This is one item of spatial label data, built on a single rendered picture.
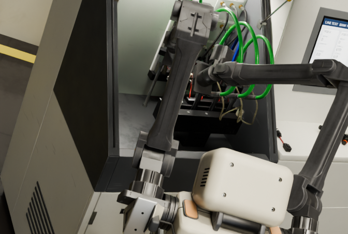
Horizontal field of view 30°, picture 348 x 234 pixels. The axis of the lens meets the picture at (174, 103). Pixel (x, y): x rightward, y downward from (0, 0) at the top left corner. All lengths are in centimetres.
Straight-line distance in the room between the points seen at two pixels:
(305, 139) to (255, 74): 68
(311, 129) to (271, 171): 119
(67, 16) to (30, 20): 191
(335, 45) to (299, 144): 43
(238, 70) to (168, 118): 55
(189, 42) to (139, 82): 121
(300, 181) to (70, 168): 96
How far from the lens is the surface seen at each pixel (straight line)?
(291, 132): 263
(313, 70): 187
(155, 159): 163
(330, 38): 266
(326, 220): 294
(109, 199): 224
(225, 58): 214
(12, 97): 392
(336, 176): 274
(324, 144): 179
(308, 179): 176
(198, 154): 228
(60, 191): 247
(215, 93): 233
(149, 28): 253
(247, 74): 204
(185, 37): 147
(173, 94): 153
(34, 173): 276
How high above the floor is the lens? 218
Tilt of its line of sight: 30 degrees down
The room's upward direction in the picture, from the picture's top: 24 degrees clockwise
